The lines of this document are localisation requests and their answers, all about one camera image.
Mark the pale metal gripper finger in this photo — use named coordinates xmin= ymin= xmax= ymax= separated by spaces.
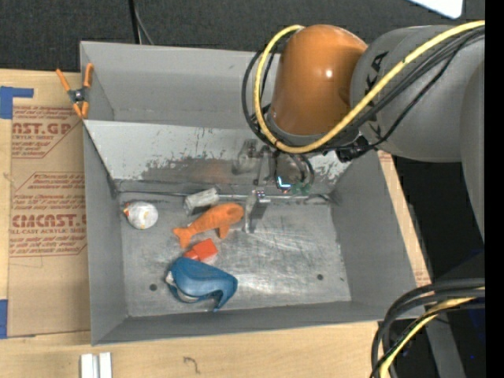
xmin=243 ymin=189 xmax=261 ymax=235
xmin=255 ymin=189 xmax=272 ymax=228

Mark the orange toy fish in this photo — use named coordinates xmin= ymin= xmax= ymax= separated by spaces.
xmin=172 ymin=202 xmax=246 ymax=250

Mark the grey metal bin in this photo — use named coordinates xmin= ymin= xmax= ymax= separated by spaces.
xmin=80 ymin=40 xmax=429 ymax=347

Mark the clear plastic box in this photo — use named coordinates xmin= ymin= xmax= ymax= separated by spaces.
xmin=183 ymin=187 xmax=221 ymax=217

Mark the orange and white small box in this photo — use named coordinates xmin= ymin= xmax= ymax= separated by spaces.
xmin=183 ymin=239 xmax=220 ymax=266

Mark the blue curved plastic object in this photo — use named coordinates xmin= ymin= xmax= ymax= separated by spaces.
xmin=164 ymin=256 xmax=239 ymax=313

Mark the white and orange round toy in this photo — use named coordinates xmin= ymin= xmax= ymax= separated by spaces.
xmin=122 ymin=201 xmax=160 ymax=231

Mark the brown cardboard board red print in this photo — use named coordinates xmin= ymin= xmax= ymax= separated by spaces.
xmin=0 ymin=68 xmax=433 ymax=339

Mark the black cylinder on white bracket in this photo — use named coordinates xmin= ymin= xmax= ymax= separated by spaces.
xmin=335 ymin=135 xmax=372 ymax=164

